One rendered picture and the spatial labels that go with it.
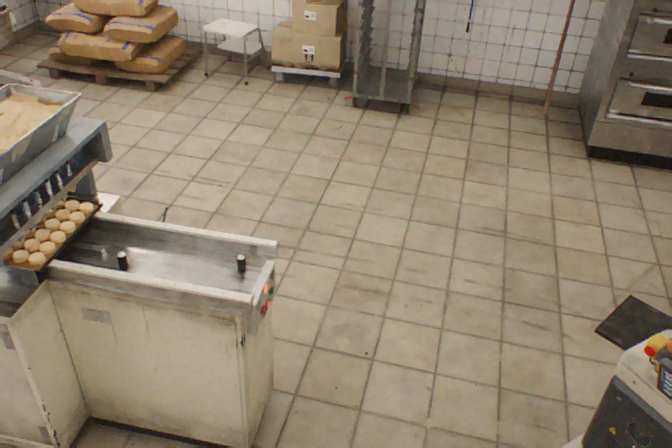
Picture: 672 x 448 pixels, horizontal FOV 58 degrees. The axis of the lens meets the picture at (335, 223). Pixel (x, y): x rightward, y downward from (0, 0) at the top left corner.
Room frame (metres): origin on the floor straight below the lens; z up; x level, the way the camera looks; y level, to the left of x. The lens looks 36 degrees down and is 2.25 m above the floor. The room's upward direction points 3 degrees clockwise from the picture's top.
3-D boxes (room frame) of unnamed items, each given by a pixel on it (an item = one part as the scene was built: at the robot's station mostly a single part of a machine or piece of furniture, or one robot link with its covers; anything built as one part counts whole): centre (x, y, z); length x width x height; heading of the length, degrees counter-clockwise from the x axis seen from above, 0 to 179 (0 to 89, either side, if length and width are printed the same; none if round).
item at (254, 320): (1.56, 0.25, 0.77); 0.24 x 0.04 x 0.14; 170
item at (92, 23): (5.38, 2.28, 0.47); 0.72 x 0.42 x 0.17; 168
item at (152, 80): (5.31, 2.03, 0.06); 1.20 x 0.80 x 0.11; 80
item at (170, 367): (1.62, 0.60, 0.45); 0.70 x 0.34 x 0.90; 80
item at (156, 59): (5.26, 1.73, 0.19); 0.72 x 0.42 x 0.15; 172
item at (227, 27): (5.36, 0.99, 0.23); 0.45 x 0.45 x 0.46; 70
